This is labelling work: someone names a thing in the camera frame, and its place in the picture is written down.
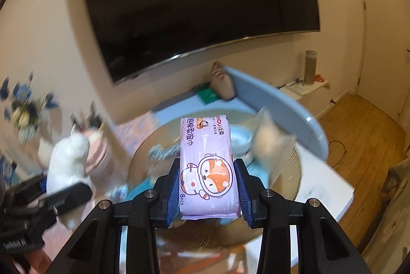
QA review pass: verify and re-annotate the pink lidded bin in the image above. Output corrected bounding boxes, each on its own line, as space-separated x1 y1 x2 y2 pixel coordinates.
85 122 131 194

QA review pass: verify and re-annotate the grey thermos bottle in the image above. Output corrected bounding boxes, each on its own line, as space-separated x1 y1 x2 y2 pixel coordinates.
304 50 317 85

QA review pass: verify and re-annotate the green packet on table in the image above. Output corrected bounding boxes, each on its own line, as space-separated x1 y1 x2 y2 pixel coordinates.
192 82 220 105

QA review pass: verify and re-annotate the light blue round lid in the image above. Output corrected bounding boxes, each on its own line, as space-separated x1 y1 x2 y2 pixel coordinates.
225 67 329 161

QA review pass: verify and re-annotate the blue plaid fabric bow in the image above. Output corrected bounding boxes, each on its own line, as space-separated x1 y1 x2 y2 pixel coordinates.
149 143 181 160

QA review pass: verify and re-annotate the pink patterned table cloth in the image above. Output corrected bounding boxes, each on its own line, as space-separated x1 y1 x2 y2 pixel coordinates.
31 110 251 274

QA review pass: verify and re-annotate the purple wet wipes pack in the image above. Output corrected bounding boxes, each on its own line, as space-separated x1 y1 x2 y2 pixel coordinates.
179 115 240 220

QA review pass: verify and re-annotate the white plush toy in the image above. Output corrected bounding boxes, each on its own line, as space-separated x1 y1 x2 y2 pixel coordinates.
46 128 95 230

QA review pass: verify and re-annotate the brown leather handbag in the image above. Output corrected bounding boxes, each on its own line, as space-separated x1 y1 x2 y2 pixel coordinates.
210 61 236 101

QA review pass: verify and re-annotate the white makeup sponge bag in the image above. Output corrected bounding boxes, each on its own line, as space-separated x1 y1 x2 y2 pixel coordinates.
251 107 296 185

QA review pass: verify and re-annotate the woven round basket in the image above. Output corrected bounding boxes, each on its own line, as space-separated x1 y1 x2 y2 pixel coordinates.
126 109 304 246

